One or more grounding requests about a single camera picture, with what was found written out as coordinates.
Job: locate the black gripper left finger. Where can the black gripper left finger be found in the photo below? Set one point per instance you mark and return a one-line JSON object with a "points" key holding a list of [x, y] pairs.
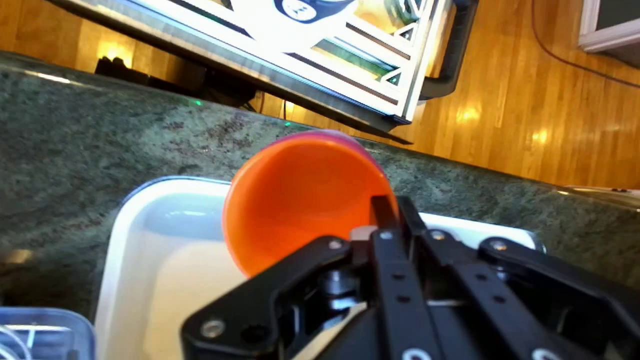
{"points": [[400, 301]]}

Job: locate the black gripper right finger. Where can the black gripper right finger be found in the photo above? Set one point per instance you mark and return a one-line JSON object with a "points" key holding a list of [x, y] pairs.
{"points": [[532, 287]]}

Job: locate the orange plastic cup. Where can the orange plastic cup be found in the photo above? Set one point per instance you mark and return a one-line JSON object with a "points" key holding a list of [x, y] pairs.
{"points": [[300, 200]]}

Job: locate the white kitchen sink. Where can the white kitchen sink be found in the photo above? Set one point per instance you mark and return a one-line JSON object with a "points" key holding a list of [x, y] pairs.
{"points": [[166, 266]]}

